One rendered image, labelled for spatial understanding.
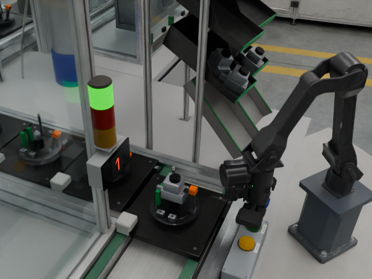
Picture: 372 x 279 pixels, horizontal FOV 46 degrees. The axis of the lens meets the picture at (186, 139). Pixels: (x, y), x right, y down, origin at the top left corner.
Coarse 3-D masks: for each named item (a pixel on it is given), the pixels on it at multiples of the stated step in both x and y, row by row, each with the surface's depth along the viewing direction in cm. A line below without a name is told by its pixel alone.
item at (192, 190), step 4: (184, 188) 116; (192, 188) 114; (196, 188) 114; (184, 192) 115; (188, 192) 115; (192, 192) 114; (196, 192) 114; (192, 196) 115; (192, 200) 116; (192, 204) 117; (192, 208) 118
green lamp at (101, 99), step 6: (90, 90) 88; (96, 90) 88; (102, 90) 88; (108, 90) 89; (90, 96) 89; (96, 96) 89; (102, 96) 89; (108, 96) 90; (90, 102) 91; (96, 102) 89; (102, 102) 90; (108, 102) 90; (96, 108) 90; (102, 108) 90
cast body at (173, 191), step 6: (168, 174) 117; (174, 174) 115; (168, 180) 115; (174, 180) 114; (180, 180) 115; (162, 186) 119; (168, 186) 114; (174, 186) 113; (180, 186) 115; (186, 186) 118; (162, 192) 116; (168, 192) 116; (174, 192) 115; (180, 192) 116; (168, 198) 117; (174, 198) 116; (180, 198) 115
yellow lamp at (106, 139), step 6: (114, 126) 95; (96, 132) 94; (102, 132) 94; (108, 132) 94; (114, 132) 96; (96, 138) 95; (102, 138) 95; (108, 138) 95; (114, 138) 97; (96, 144) 97; (102, 144) 96; (108, 144) 96; (114, 144) 97
